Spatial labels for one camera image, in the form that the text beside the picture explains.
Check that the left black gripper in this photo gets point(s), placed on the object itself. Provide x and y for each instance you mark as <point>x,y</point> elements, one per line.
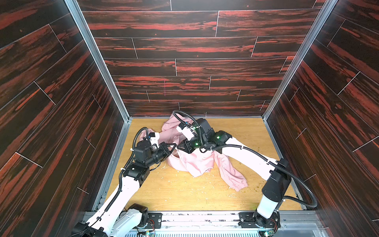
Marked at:
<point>167,149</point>

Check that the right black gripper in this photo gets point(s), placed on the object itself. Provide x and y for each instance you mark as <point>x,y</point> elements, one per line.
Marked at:
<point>184,146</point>

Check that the pink zip-up jacket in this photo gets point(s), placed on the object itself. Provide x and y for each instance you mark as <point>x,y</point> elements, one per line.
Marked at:
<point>198,163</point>

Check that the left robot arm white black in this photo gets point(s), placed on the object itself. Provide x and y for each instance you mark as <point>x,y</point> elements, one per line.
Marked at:
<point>105,222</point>

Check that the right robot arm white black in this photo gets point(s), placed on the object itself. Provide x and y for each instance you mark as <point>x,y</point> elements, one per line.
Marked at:
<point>275,173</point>

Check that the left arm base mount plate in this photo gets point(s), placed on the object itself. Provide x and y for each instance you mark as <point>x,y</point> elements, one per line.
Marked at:
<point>152,220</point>

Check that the aluminium front rail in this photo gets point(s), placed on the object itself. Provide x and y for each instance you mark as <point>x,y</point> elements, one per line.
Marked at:
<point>225,224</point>

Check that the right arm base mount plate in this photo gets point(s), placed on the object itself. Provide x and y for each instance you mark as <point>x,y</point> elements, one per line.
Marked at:
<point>255,220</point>

